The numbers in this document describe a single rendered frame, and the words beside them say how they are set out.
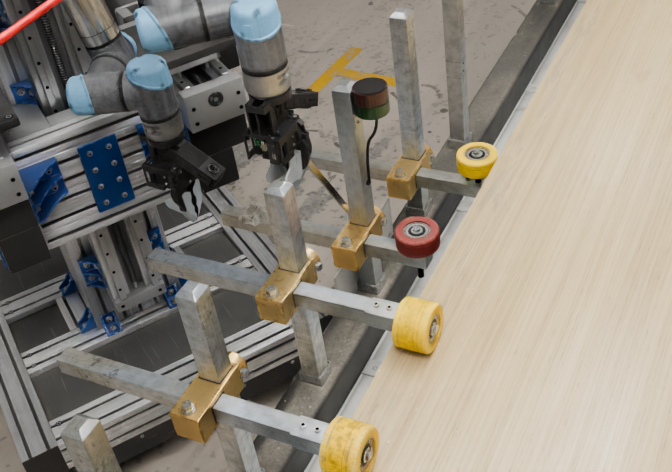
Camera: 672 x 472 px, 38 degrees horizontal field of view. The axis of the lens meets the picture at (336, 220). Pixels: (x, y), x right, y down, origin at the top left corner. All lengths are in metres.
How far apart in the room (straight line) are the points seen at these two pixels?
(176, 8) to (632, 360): 0.89
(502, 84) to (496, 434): 1.28
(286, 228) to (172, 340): 1.16
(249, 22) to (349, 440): 0.63
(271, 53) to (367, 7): 3.02
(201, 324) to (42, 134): 0.91
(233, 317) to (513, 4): 2.30
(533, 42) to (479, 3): 1.80
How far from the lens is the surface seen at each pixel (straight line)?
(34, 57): 2.18
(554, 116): 2.01
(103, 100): 1.82
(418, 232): 1.72
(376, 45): 4.20
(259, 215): 1.87
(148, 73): 1.78
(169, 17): 1.59
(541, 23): 2.78
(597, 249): 1.68
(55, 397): 2.61
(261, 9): 1.49
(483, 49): 4.10
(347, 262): 1.78
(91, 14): 1.89
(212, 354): 1.39
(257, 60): 1.52
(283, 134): 1.58
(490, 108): 2.41
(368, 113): 1.62
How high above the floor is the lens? 2.00
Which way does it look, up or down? 38 degrees down
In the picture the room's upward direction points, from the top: 9 degrees counter-clockwise
